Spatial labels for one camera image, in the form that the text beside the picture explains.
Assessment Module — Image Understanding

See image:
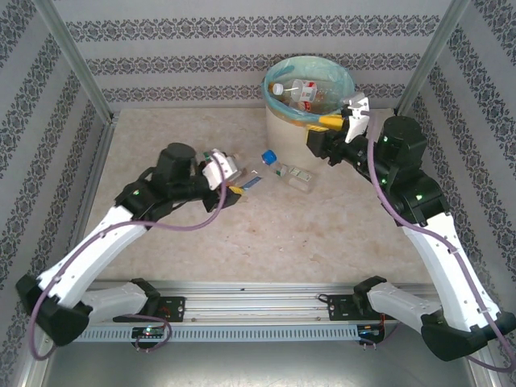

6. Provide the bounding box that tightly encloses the clear bottle blue label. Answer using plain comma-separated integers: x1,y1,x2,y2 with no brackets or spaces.
231,169,265,195

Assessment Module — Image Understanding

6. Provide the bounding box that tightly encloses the white waste bin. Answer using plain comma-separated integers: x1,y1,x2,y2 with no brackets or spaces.
264,106,347,173

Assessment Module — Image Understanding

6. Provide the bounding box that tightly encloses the white trash bin, teal liner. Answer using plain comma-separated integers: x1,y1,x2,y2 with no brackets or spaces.
261,55,358,130

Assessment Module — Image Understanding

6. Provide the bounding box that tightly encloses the clear square bottle green label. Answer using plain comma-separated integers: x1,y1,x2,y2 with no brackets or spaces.
286,164,315,195

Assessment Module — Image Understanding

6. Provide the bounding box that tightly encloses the clear bottle white cap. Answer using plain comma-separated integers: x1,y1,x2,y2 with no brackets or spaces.
270,78,320,104

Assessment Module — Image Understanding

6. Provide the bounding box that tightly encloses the small clear bottle blue cap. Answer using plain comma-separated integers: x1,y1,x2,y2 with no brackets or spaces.
260,148,290,179

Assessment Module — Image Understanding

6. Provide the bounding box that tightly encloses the small black circuit board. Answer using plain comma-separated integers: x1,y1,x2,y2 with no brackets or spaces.
131,326,166,339
358,324,386,339

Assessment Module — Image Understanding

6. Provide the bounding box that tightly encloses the grey metal panel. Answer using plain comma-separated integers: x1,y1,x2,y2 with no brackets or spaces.
40,340,489,387

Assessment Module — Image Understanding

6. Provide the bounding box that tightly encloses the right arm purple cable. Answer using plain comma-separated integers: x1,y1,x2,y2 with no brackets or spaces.
364,110,516,372

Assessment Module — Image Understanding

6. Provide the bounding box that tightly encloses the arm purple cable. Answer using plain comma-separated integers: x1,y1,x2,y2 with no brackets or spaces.
27,155,227,360
364,110,516,372

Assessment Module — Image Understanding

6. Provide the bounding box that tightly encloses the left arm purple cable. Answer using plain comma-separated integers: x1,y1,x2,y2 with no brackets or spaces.
27,155,227,360

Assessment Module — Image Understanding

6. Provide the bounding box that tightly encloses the aluminium side rail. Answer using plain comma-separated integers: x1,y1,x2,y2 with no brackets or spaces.
54,114,119,293

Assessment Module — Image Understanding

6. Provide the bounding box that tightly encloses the aluminium frame post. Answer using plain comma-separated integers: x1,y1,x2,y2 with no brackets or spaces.
394,0,472,120
31,0,118,124

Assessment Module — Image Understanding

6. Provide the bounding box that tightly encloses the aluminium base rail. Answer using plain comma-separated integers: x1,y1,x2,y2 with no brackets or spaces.
80,281,444,323

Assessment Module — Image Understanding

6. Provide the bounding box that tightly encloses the white slotted cable duct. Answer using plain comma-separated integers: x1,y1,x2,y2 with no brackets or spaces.
76,325,360,343

